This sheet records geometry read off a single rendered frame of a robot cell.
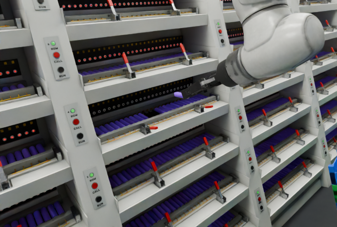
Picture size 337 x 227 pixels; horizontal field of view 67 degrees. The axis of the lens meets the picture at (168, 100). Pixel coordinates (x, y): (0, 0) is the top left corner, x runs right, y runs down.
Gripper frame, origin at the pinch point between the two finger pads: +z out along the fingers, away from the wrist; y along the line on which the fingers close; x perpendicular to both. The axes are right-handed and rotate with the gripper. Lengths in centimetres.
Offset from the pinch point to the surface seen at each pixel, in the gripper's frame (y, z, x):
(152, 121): 6.8, 19.7, 4.2
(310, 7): -126, 12, -30
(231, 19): -47, 11, -28
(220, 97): -30.5, 20.1, 4.5
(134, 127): 14.4, 19.5, 4.2
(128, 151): 20.7, 16.9, 11.2
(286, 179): -70, 35, 61
